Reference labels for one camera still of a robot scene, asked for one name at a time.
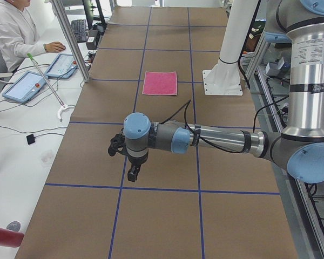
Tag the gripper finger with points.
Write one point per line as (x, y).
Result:
(129, 174)
(135, 172)

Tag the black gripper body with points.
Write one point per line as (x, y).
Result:
(136, 161)

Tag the pink towel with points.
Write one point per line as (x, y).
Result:
(160, 84)

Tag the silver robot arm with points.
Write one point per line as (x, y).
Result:
(299, 148)

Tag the person's right hand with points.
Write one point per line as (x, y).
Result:
(52, 47)

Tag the reacher grabber stick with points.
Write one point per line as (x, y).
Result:
(63, 106)

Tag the small black square device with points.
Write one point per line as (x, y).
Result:
(30, 139)

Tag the far blue teach pendant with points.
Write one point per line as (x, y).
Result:
(63, 67)

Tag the blue teach pendant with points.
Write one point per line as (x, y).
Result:
(25, 88)
(63, 67)

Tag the black box white label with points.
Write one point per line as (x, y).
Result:
(92, 39)

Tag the grey round disc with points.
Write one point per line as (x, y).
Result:
(14, 226)

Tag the near blue teach pendant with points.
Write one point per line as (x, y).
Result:
(25, 88)

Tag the red fire extinguisher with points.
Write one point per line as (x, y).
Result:
(9, 238)

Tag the black keyboard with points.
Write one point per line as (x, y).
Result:
(79, 30)

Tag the black computer monitor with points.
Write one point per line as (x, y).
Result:
(88, 9)

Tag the person in white hoodie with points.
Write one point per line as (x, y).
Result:
(18, 34)

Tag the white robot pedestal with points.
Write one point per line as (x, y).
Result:
(224, 78)

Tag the aluminium frame post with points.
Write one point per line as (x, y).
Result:
(70, 38)

